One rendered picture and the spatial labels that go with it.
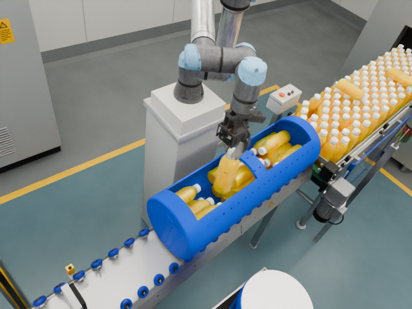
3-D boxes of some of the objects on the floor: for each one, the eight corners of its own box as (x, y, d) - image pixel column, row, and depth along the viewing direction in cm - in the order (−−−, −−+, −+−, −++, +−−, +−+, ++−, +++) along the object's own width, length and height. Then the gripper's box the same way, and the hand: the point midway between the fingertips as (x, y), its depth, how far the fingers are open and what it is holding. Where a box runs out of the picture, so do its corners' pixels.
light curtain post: (35, 333, 196) (-134, 115, 72) (45, 326, 200) (-100, 105, 75) (40, 342, 194) (-127, 132, 69) (50, 335, 197) (-92, 121, 72)
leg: (247, 244, 257) (273, 197, 211) (252, 240, 260) (278, 193, 214) (253, 250, 254) (279, 204, 208) (258, 246, 257) (285, 199, 211)
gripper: (216, 103, 101) (206, 153, 116) (244, 125, 95) (229, 174, 111) (236, 94, 105) (224, 143, 120) (263, 114, 100) (247, 163, 115)
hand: (233, 152), depth 116 cm, fingers closed on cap, 4 cm apart
